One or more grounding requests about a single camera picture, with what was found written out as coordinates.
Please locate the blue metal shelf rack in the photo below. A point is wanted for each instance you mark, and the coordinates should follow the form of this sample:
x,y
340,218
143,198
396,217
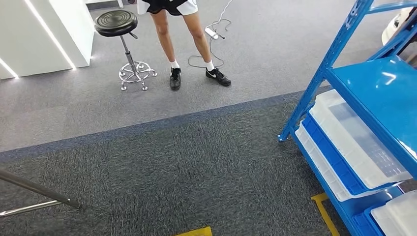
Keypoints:
x,y
374,84

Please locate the stainless steel workbench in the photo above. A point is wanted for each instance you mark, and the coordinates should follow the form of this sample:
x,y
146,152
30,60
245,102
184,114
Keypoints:
x,y
39,190

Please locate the white power strip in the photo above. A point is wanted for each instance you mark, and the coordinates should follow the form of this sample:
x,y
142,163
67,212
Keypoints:
x,y
211,33

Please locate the black round stool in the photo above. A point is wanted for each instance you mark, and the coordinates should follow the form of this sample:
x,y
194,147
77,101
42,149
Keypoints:
x,y
115,22

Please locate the white lit display pillar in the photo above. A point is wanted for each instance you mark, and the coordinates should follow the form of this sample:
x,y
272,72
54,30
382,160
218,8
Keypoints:
x,y
42,35

